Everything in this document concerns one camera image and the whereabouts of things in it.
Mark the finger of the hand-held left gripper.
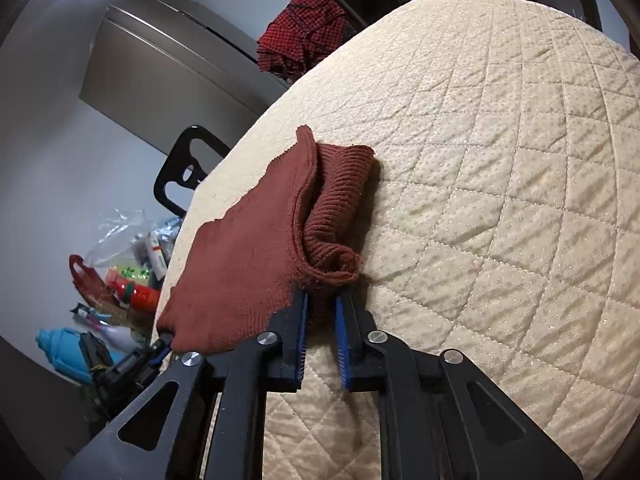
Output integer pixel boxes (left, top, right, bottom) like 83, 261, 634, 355
132, 337, 173, 386

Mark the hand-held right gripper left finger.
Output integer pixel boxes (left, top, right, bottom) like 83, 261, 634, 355
57, 290, 311, 480

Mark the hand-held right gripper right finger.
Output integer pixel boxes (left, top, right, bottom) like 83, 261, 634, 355
334, 294, 585, 480

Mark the rust red knit sweater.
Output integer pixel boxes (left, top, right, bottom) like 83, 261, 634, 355
156, 125, 377, 353

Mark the pale white round container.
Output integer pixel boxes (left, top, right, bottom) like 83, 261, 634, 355
97, 324, 148, 353

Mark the red bottle with antler lid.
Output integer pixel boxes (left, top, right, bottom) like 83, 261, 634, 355
112, 280, 161, 316

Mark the light blue plastic bottle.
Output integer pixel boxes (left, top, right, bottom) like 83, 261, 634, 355
36, 327, 98, 386

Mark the pink and green box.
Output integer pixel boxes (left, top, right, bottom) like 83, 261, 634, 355
105, 266, 151, 286

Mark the clear plastic bag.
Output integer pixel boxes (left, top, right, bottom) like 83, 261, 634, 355
85, 207, 176, 271

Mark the black plastic chair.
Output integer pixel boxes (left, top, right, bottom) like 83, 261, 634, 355
153, 125, 232, 213

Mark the cream quilted mat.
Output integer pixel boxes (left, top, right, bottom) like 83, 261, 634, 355
150, 0, 640, 480

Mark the grey wardrobe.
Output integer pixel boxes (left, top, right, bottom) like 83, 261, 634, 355
80, 0, 281, 161

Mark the red checked cloth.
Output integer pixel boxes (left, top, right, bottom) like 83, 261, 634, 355
256, 0, 351, 81

